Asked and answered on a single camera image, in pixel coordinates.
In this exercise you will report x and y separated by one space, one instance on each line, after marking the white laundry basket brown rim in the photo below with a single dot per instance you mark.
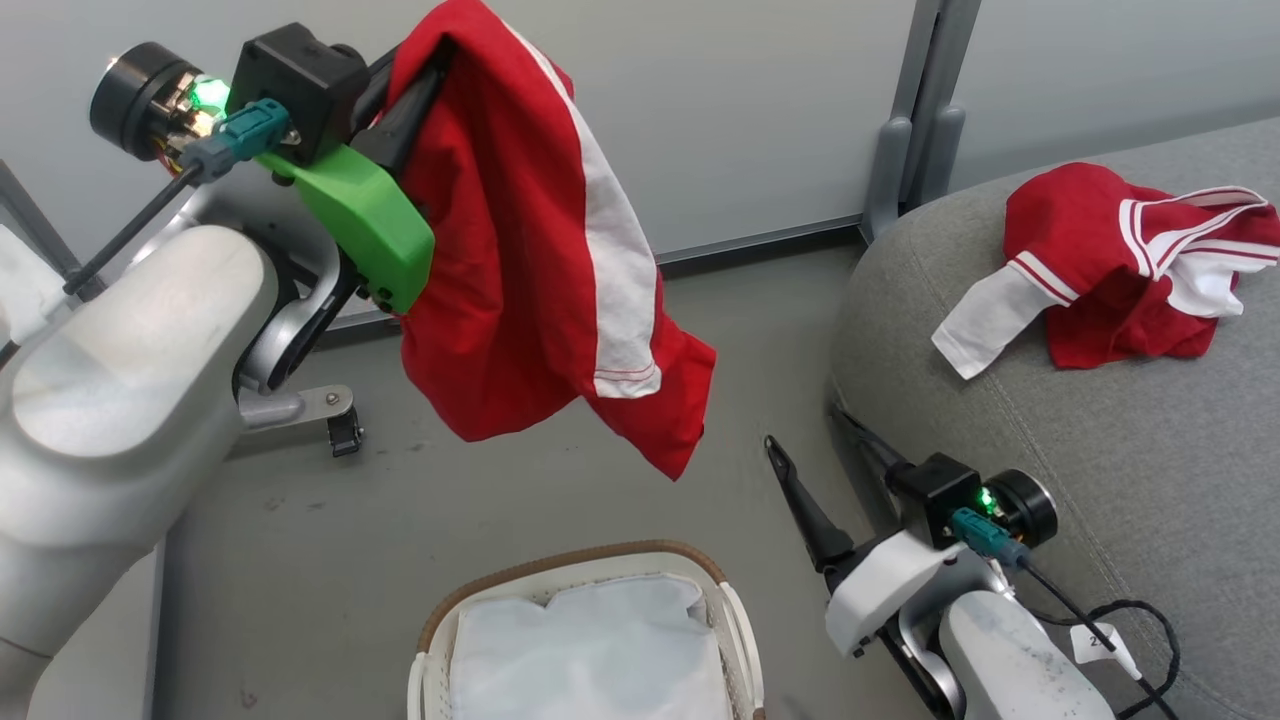
735 620

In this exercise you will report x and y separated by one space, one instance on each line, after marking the grey upright partition foot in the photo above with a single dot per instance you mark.
888 175
940 150

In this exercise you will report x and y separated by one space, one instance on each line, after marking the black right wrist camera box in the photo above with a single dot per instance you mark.
935 495

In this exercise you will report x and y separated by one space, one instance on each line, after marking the grey fabric sofa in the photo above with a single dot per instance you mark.
1100 450

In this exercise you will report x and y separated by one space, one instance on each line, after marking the black caster wheel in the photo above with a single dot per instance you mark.
345 435

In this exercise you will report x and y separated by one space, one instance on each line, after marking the grey metal partition foot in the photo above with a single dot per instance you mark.
300 405

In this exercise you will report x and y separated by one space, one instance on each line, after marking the red white basketball jersey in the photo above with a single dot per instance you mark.
1090 250

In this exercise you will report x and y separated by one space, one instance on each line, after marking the white basket liner cloth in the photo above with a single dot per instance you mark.
590 650

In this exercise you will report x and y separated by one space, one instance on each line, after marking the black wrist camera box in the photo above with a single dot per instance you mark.
290 85
935 495

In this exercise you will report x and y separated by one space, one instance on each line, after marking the wide white partition panel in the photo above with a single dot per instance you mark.
760 120

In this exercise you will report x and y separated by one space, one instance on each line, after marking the red white striped shorts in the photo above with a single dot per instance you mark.
500 250

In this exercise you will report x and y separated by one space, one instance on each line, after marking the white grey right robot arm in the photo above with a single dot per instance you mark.
1010 650

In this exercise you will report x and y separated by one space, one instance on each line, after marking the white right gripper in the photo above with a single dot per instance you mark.
885 585

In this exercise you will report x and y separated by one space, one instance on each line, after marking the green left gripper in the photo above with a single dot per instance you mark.
375 225

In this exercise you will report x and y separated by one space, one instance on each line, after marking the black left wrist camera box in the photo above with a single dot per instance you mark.
290 85

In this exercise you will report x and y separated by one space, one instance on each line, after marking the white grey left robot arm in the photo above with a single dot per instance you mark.
120 400

